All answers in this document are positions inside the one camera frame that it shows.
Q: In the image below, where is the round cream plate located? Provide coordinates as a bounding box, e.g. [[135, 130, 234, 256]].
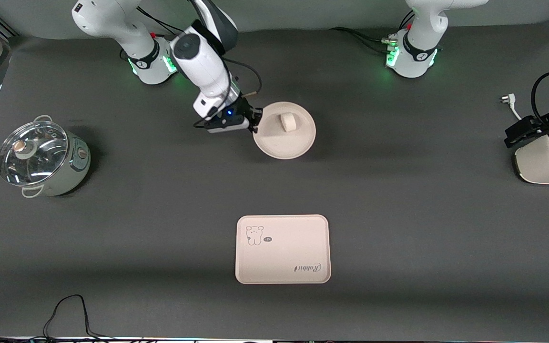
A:
[[252, 101, 316, 160]]

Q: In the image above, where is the cream rectangular tray with print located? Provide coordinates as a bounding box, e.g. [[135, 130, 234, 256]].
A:
[[235, 214, 332, 285]]

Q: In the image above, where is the white toaster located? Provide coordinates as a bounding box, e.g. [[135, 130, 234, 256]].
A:
[[514, 135, 549, 185]]

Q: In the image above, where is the dark grey table mat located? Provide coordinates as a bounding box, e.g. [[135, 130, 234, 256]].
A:
[[0, 17, 549, 340]]

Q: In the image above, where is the pale green electric pot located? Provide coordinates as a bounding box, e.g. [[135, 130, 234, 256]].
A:
[[20, 114, 92, 199]]

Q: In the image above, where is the white power cable with plug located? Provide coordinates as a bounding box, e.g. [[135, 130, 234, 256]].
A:
[[500, 94, 524, 121]]

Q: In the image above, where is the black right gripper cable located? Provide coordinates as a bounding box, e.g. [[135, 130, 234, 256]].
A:
[[222, 57, 262, 103]]

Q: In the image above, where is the thin black looped cable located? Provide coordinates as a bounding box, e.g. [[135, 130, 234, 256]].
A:
[[42, 294, 118, 341]]

